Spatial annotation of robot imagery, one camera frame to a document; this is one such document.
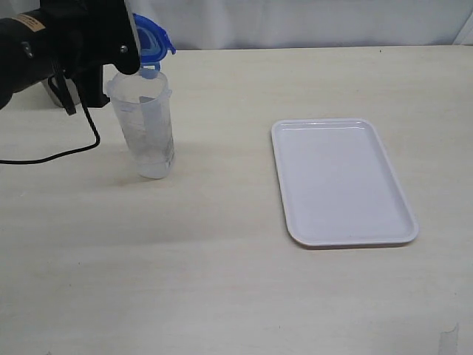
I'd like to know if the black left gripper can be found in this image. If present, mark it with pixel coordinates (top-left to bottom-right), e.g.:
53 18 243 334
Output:
39 1 122 109

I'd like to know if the stainless steel cup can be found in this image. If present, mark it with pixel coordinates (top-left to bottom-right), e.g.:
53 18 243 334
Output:
41 76 80 108

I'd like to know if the blue snap-lock container lid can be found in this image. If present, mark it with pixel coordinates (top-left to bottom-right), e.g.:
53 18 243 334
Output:
133 13 177 79

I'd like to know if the clear plastic tall container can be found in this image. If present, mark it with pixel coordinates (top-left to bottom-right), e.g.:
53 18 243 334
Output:
106 68 174 180

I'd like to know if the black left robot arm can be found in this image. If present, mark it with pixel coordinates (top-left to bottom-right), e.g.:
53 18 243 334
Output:
1 1 140 115

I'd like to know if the white backdrop curtain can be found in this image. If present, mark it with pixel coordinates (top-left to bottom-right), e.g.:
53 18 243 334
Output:
0 0 473 53

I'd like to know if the white rectangular plastic tray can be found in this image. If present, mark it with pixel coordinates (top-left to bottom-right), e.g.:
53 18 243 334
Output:
270 118 420 248

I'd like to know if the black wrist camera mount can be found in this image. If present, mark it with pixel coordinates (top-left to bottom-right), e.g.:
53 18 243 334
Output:
109 1 140 75

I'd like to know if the black cable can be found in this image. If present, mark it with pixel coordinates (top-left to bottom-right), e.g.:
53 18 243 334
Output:
0 58 101 165

